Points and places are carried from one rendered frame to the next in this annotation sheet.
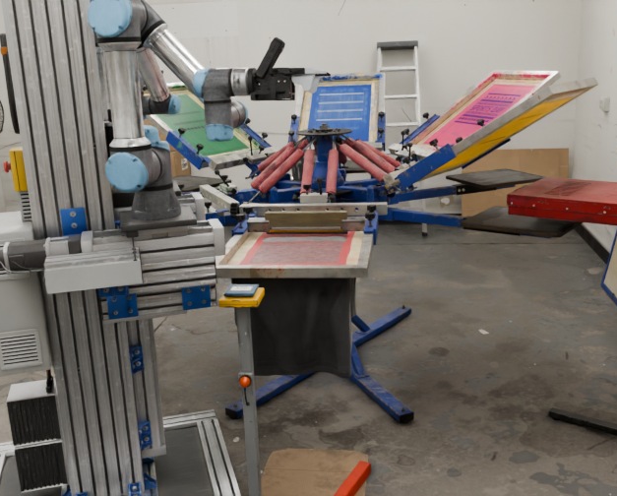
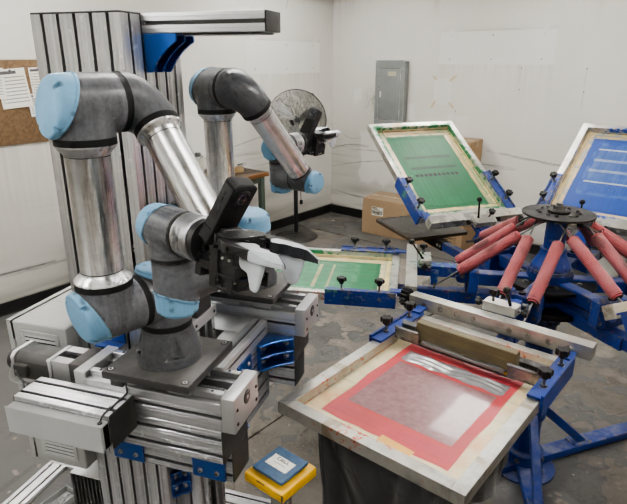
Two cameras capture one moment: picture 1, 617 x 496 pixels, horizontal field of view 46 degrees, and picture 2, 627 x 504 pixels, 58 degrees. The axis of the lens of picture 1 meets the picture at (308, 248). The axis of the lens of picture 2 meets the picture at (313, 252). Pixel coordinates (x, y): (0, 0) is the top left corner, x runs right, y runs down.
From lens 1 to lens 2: 1.49 m
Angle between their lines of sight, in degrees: 31
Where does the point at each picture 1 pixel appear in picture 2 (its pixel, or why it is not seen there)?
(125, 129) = (83, 263)
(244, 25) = (562, 54)
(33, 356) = (70, 452)
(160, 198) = (158, 344)
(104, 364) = (144, 479)
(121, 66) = (73, 180)
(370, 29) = not seen: outside the picture
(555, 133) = not seen: outside the picture
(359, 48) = not seen: outside the picture
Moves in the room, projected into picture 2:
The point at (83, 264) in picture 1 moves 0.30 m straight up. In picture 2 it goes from (50, 407) to (29, 286)
